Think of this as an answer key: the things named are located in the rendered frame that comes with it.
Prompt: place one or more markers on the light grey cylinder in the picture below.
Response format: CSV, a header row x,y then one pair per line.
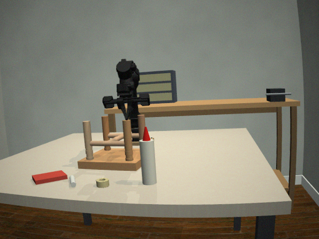
x,y
72,181

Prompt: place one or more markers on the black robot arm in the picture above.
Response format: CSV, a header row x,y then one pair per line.
x,y
128,72

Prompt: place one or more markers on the wooden stool legs with h-shaped crossbars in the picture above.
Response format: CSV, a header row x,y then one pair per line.
x,y
113,139

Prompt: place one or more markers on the grey cylinder with red cone top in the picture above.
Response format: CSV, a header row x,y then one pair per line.
x,y
148,162

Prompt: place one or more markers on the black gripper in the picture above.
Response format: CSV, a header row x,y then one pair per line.
x,y
126,98

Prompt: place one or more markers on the red flat rectangular pad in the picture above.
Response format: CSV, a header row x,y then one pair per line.
x,y
49,177

